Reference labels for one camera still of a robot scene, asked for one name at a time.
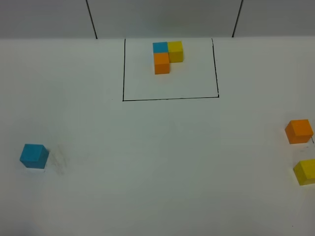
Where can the blue template block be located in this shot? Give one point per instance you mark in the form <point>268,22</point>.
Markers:
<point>160,47</point>

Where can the white template paper sheet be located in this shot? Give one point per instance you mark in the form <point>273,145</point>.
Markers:
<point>195,77</point>

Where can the orange template block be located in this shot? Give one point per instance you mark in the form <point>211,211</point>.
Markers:
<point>161,63</point>

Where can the yellow template block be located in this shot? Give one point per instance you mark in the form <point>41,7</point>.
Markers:
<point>175,51</point>

